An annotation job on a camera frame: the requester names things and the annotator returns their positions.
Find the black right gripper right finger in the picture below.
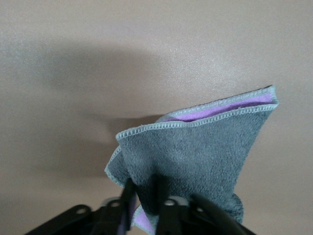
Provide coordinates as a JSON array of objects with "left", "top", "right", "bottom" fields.
[{"left": 153, "top": 175, "right": 257, "bottom": 235}]

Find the brown table cover mat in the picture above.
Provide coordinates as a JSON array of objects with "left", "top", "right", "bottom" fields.
[{"left": 0, "top": 0, "right": 313, "bottom": 235}]

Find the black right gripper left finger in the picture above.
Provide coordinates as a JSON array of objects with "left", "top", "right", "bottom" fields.
[{"left": 24, "top": 178, "right": 139, "bottom": 235}]

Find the grey and purple towel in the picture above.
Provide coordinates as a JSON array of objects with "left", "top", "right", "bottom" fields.
[{"left": 104, "top": 84, "right": 279, "bottom": 235}]

